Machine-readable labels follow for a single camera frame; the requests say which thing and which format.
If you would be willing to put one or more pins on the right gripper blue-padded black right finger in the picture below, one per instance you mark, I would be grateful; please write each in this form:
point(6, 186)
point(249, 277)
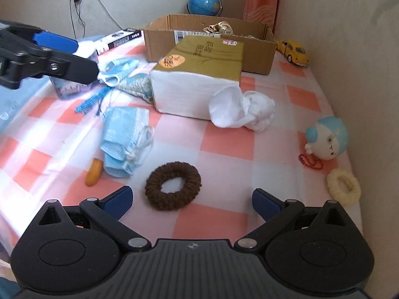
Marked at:
point(277, 215)

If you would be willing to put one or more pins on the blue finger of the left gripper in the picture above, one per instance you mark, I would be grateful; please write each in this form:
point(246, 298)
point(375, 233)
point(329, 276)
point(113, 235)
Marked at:
point(55, 41)

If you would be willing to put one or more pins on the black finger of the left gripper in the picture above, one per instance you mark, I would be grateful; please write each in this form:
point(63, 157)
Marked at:
point(69, 67)

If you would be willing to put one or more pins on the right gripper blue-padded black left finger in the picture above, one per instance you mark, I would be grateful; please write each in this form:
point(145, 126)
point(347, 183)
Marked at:
point(103, 215)

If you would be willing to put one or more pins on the cream fuzzy scrunchie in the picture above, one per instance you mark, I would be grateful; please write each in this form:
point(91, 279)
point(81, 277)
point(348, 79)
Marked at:
point(343, 187)

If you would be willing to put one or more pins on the blue face masks stack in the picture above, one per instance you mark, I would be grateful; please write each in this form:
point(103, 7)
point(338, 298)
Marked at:
point(127, 139)

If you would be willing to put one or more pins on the beige drawstring cloth bag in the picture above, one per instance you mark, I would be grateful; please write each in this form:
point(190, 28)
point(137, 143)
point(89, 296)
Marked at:
point(219, 28)

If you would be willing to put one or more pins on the round white-lid tin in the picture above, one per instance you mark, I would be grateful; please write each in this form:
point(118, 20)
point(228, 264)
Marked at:
point(66, 89)

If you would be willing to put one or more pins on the black white book box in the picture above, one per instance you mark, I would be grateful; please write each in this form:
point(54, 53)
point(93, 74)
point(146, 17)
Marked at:
point(116, 39)

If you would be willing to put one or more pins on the light blue folded cloth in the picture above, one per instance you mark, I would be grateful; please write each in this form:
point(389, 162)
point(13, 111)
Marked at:
point(115, 71)

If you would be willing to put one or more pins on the blue knitted strip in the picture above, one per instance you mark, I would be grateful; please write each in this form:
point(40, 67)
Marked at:
point(94, 101)

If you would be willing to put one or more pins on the orange small toy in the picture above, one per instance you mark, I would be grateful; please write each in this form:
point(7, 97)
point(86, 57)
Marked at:
point(94, 173)

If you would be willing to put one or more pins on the blue bedsheet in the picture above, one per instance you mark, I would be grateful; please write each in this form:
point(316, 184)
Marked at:
point(12, 101)

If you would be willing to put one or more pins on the brown fuzzy scrunchie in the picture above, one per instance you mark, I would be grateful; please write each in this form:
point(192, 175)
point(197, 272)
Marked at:
point(172, 186)

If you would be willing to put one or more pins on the blue patterned cloth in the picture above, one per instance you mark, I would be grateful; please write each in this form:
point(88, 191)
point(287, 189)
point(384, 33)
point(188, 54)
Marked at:
point(138, 85)

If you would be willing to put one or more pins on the blue white plush toy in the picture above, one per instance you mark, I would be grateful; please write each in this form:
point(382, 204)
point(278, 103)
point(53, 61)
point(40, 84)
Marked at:
point(327, 138)

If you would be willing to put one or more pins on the brown cardboard box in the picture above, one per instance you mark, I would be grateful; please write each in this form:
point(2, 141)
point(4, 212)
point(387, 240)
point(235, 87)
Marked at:
point(256, 39)

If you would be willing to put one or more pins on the gold tissue pack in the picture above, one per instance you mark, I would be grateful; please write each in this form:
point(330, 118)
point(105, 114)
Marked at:
point(186, 79)

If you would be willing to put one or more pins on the crumpled white tissue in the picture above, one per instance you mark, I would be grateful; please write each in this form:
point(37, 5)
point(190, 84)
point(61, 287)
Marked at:
point(232, 108)

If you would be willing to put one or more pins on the blue desk globe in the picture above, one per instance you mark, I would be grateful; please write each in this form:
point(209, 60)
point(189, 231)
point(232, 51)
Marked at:
point(204, 7)

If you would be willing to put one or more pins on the yellow toy car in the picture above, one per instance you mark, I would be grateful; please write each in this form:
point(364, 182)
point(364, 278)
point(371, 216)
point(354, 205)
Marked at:
point(293, 52)

